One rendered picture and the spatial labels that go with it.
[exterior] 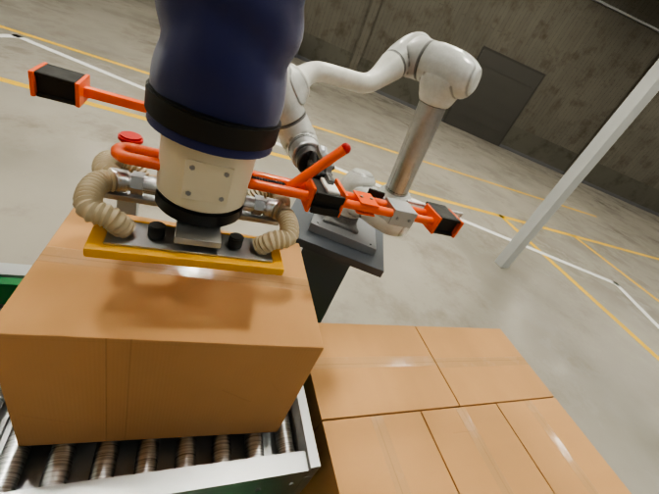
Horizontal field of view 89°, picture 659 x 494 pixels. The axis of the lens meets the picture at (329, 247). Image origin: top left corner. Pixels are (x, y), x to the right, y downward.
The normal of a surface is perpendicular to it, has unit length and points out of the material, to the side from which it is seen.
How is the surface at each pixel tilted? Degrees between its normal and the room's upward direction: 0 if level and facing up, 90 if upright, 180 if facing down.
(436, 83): 105
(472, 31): 90
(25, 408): 90
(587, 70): 90
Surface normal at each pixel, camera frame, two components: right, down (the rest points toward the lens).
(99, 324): 0.35, -0.78
